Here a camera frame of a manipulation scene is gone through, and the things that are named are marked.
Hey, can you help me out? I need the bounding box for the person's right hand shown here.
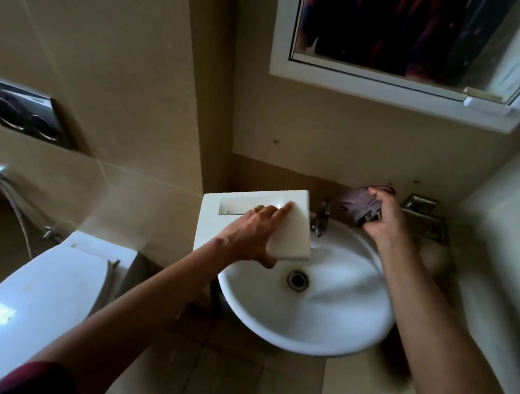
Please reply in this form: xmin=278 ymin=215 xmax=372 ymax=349
xmin=358 ymin=185 xmax=421 ymax=254

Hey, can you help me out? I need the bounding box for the metal sink drain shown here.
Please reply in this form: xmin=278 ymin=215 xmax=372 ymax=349
xmin=285 ymin=267 xmax=312 ymax=294

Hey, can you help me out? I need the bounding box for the metal faucet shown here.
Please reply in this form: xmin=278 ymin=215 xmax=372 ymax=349
xmin=308 ymin=198 xmax=334 ymax=239

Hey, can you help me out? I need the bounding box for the white toilet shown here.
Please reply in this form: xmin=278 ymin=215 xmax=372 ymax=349
xmin=0 ymin=218 xmax=141 ymax=394

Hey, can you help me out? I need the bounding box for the person's left hand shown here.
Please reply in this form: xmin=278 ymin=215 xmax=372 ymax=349
xmin=213 ymin=191 xmax=295 ymax=272

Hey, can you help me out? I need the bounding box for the chrome flush plate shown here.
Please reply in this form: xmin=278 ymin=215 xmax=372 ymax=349
xmin=0 ymin=73 xmax=86 ymax=151

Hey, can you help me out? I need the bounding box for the person's right forearm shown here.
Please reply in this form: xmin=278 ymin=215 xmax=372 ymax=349
xmin=352 ymin=232 xmax=520 ymax=394

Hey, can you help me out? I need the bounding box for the red checkered cloth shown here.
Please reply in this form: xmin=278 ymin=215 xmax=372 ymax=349
xmin=332 ymin=176 xmax=398 ymax=231

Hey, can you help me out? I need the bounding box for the white framed mirror cabinet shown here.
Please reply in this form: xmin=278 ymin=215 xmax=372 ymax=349
xmin=262 ymin=0 xmax=520 ymax=136

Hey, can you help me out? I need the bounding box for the white ceramic sink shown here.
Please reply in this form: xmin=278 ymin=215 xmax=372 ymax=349
xmin=207 ymin=201 xmax=411 ymax=369

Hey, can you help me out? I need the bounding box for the person's left forearm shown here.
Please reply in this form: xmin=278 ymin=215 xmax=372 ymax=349
xmin=27 ymin=213 xmax=234 ymax=394

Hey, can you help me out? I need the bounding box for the chrome wall holder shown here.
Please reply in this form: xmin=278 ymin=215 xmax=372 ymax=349
xmin=396 ymin=192 xmax=455 ymax=244

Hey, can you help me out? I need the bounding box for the metal sprayer hose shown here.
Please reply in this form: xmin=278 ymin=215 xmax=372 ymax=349
xmin=0 ymin=180 xmax=63 ymax=264

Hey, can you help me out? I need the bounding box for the metal wall valve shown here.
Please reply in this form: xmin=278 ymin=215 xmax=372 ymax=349
xmin=40 ymin=224 xmax=65 ymax=245

